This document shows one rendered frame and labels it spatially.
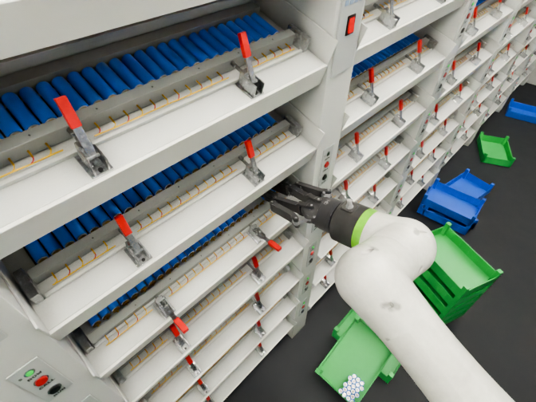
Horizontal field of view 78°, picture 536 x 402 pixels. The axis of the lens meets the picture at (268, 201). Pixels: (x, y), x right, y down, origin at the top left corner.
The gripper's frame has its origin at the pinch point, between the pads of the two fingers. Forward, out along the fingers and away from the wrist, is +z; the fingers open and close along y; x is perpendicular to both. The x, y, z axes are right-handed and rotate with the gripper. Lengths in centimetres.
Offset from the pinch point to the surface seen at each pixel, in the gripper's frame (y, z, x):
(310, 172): -8.6, -5.9, -2.2
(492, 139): -237, 1, 100
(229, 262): 19.0, -2.5, 8.0
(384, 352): -28, -21, 97
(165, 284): 33.3, 0.2, 3.7
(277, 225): 3.0, -3.1, 8.2
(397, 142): -77, 4, 25
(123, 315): 42.8, 0.4, 3.6
